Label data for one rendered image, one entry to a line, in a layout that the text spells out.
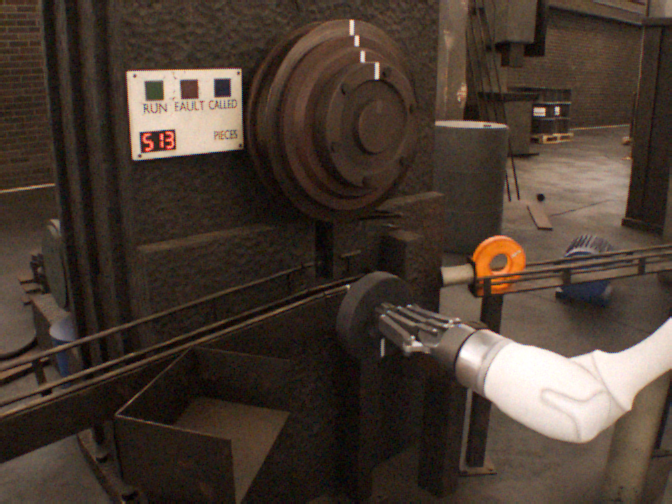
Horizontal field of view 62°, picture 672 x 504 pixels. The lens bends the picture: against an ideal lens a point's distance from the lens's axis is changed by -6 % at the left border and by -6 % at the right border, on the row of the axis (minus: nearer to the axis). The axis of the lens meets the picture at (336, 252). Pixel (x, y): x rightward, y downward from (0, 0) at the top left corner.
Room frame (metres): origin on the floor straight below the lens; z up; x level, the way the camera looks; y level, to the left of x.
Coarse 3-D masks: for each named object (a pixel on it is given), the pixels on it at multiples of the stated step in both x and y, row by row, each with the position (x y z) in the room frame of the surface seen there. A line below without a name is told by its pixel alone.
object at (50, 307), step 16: (48, 224) 2.23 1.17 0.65; (48, 240) 2.18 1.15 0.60; (48, 256) 2.21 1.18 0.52; (48, 272) 2.25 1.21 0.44; (64, 272) 2.04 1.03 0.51; (64, 288) 2.05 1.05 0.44; (32, 304) 2.40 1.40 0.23; (48, 304) 2.35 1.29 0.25; (64, 304) 2.08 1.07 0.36; (48, 320) 2.19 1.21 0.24; (48, 336) 2.21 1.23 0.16
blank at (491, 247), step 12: (492, 240) 1.59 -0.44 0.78; (504, 240) 1.59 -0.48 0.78; (480, 252) 1.59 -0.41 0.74; (492, 252) 1.59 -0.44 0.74; (504, 252) 1.59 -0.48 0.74; (516, 252) 1.60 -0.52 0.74; (480, 264) 1.58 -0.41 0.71; (516, 264) 1.60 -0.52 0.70; (480, 276) 1.58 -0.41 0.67; (516, 276) 1.60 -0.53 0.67; (492, 288) 1.59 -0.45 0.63; (504, 288) 1.59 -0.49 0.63
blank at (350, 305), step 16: (384, 272) 0.96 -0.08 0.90; (352, 288) 0.92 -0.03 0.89; (368, 288) 0.90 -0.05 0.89; (384, 288) 0.92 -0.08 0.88; (400, 288) 0.95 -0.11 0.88; (352, 304) 0.89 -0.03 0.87; (368, 304) 0.90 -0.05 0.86; (400, 304) 0.95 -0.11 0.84; (352, 320) 0.88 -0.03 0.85; (368, 320) 0.91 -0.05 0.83; (352, 336) 0.89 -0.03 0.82; (368, 336) 0.91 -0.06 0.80; (384, 336) 0.93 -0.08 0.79; (352, 352) 0.89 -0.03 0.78; (368, 352) 0.91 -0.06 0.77; (384, 352) 0.94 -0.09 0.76
